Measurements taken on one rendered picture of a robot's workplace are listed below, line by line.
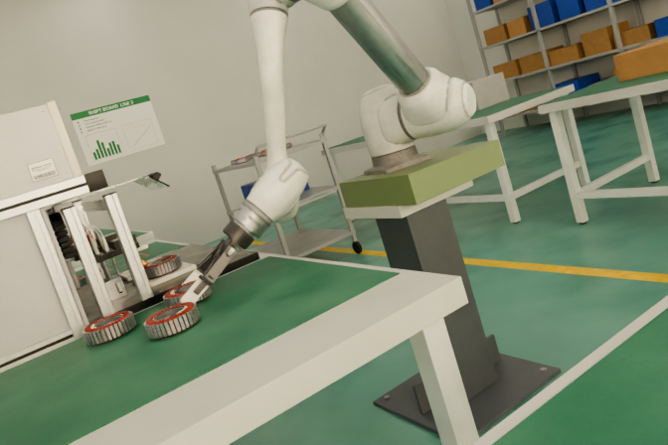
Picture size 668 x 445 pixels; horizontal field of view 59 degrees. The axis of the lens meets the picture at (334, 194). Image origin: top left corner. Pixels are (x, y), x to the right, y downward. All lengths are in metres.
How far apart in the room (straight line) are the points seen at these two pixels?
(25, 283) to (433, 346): 0.95
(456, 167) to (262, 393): 1.16
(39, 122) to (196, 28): 6.15
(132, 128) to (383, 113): 5.58
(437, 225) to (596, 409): 1.44
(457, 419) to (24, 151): 1.20
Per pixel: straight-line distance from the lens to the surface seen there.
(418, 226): 1.96
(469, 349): 2.14
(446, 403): 1.12
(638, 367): 0.69
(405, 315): 0.98
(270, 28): 1.59
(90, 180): 1.55
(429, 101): 1.79
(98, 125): 7.23
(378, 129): 1.94
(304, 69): 8.23
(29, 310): 1.57
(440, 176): 1.82
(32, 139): 1.69
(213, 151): 7.52
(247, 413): 0.88
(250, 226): 1.44
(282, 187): 1.44
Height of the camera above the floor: 1.08
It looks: 8 degrees down
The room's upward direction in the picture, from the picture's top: 18 degrees counter-clockwise
